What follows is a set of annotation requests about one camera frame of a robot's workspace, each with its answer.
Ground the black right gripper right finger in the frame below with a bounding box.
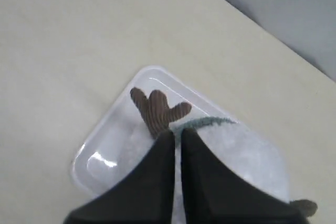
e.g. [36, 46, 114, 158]
[181, 129, 312, 223]

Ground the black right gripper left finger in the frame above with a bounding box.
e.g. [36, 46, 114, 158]
[64, 131, 175, 223]

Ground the white rectangular plastic tray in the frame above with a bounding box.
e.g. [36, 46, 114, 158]
[72, 66, 289, 197]

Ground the white plush snowman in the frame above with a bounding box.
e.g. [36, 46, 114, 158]
[119, 87, 318, 224]

